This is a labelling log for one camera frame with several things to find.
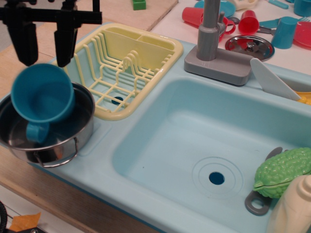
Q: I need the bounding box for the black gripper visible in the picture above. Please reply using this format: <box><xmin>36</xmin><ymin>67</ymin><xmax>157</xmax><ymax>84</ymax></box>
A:
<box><xmin>0</xmin><ymin>0</ymin><xmax>102</xmax><ymax>67</ymax></box>

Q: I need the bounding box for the blue plastic cup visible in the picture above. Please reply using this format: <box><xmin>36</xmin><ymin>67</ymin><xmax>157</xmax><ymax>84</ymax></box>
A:
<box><xmin>11</xmin><ymin>64</ymin><xmax>75</xmax><ymax>144</ymax></box>

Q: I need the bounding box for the stainless steel pot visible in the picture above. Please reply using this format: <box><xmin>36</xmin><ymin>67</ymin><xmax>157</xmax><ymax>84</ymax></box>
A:
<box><xmin>0</xmin><ymin>83</ymin><xmax>95</xmax><ymax>168</ymax></box>

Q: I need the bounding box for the red plastic cup lying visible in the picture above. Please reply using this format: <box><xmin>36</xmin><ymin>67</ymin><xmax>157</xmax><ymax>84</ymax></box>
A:
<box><xmin>182</xmin><ymin>7</ymin><xmax>204</xmax><ymax>28</ymax></box>

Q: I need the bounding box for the red plastic cup upright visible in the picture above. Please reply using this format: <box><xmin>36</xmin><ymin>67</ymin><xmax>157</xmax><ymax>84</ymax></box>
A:
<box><xmin>238</xmin><ymin>10</ymin><xmax>259</xmax><ymax>35</ymax></box>

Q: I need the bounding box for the steel pot lid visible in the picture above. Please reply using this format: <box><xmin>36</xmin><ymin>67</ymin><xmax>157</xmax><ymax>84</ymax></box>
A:
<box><xmin>225</xmin><ymin>35</ymin><xmax>275</xmax><ymax>61</ymax></box>

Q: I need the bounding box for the blue upside-down cup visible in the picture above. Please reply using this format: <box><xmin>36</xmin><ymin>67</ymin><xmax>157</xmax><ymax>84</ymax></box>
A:
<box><xmin>271</xmin><ymin>17</ymin><xmax>298</xmax><ymax>49</ymax></box>

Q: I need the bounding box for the blue cup top right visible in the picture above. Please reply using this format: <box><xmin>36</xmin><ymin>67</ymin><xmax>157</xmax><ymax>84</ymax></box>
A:
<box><xmin>294</xmin><ymin>0</ymin><xmax>311</xmax><ymax>17</ymax></box>

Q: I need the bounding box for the yellow plastic dish rack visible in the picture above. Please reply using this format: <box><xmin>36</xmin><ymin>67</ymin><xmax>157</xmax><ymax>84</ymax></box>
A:
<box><xmin>63</xmin><ymin>23</ymin><xmax>183</xmax><ymax>121</ymax></box>

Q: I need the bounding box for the green toy block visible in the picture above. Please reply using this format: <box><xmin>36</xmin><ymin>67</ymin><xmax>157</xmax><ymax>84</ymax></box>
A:
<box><xmin>132</xmin><ymin>0</ymin><xmax>147</xmax><ymax>11</ymax></box>

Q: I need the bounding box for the wooden board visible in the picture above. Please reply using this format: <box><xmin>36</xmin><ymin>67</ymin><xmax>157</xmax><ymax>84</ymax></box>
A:
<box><xmin>72</xmin><ymin>0</ymin><xmax>179</xmax><ymax>32</ymax></box>

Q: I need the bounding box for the grey toy faucet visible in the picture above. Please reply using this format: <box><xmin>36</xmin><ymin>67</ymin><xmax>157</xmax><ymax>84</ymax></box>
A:
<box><xmin>184</xmin><ymin>0</ymin><xmax>253</xmax><ymax>86</ymax></box>

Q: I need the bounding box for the blue plastic plate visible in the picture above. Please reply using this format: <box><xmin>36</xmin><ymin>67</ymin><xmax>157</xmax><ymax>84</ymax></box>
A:
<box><xmin>194</xmin><ymin>0</ymin><xmax>236</xmax><ymax>17</ymax></box>

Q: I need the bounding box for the orange tape piece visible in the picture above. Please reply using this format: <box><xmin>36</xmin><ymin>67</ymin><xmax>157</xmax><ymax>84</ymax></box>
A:
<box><xmin>9</xmin><ymin>212</ymin><xmax>41</xmax><ymax>232</ymax></box>

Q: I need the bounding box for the light blue toy sink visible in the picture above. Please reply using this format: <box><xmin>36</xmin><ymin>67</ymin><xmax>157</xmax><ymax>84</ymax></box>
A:
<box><xmin>0</xmin><ymin>41</ymin><xmax>311</xmax><ymax>233</ymax></box>

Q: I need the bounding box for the cream plastic toy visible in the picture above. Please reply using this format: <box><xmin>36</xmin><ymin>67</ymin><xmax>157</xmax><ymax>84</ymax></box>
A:
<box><xmin>230</xmin><ymin>0</ymin><xmax>258</xmax><ymax>11</ymax></box>

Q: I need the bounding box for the blue plastic fork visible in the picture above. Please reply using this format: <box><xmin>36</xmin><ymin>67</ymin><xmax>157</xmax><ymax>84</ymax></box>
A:
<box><xmin>259</xmin><ymin>17</ymin><xmax>310</xmax><ymax>29</ymax></box>

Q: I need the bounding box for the green bitter melon toy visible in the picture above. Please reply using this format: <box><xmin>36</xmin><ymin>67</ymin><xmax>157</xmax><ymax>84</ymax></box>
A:
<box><xmin>253</xmin><ymin>148</ymin><xmax>311</xmax><ymax>199</ymax></box>

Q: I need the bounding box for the yellow corn toy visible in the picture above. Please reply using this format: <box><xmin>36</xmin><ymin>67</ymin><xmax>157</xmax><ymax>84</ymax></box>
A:
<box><xmin>296</xmin><ymin>91</ymin><xmax>311</xmax><ymax>105</ymax></box>

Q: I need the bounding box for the cream plastic bottle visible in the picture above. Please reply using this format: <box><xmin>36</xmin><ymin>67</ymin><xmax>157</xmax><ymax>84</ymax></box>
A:
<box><xmin>266</xmin><ymin>175</ymin><xmax>311</xmax><ymax>233</ymax></box>

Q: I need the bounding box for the red mug with handle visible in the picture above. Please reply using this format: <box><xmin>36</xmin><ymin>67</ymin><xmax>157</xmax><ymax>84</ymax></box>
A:
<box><xmin>219</xmin><ymin>17</ymin><xmax>236</xmax><ymax>41</ymax></box>

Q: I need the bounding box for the black cable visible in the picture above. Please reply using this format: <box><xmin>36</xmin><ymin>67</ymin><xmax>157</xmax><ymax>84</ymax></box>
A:
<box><xmin>0</xmin><ymin>201</ymin><xmax>8</xmax><ymax>231</ymax></box>

